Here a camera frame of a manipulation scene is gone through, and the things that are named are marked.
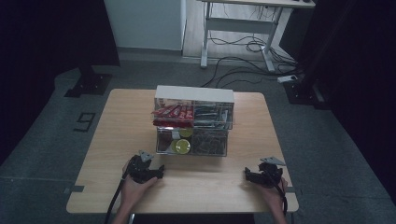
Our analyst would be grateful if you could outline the white desk with metal legs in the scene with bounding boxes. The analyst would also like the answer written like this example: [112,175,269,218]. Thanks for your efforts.
[197,0,317,74]

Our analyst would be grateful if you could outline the black floor cables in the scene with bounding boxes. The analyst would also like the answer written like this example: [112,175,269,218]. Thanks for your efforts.
[200,33,301,89]

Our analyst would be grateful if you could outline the black stand base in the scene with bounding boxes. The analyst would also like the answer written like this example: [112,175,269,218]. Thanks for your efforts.
[282,77,332,110]
[64,64,113,99]

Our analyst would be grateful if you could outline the row of dark grey packets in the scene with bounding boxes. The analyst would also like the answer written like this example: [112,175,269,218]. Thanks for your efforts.
[193,105,231,129]

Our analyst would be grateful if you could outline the person's right hand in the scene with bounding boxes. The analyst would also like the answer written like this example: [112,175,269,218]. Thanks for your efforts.
[256,176,290,212]

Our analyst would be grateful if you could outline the clear acrylic organizer white top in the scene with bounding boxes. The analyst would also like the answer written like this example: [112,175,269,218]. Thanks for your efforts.
[151,85,235,158]

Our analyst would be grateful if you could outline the row of red packets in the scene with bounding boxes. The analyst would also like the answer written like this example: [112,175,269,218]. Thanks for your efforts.
[151,104,195,128]

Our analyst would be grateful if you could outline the black curtain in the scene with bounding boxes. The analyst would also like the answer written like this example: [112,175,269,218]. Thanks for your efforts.
[0,0,121,166]
[279,0,396,197]

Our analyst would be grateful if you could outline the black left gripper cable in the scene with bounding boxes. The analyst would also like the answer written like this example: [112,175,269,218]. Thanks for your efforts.
[104,171,129,224]

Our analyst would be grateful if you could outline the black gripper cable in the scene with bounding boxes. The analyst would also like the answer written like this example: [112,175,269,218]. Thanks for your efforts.
[264,169,289,217]
[104,171,129,224]

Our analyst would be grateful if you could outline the person's left hand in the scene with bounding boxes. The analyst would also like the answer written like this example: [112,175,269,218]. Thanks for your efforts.
[119,161,159,211]

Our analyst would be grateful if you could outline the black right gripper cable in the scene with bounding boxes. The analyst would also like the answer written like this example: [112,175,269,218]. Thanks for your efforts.
[264,169,289,217]

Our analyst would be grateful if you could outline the white power strip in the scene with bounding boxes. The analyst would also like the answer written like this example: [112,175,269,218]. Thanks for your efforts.
[276,74,299,84]

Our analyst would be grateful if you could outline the white cabinet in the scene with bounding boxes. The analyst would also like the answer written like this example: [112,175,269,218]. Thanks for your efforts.
[104,0,188,52]

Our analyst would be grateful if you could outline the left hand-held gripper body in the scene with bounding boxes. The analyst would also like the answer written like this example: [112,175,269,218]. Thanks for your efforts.
[125,149,157,184]

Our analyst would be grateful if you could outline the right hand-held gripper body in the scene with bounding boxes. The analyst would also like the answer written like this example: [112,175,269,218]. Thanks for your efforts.
[254,156,287,189]

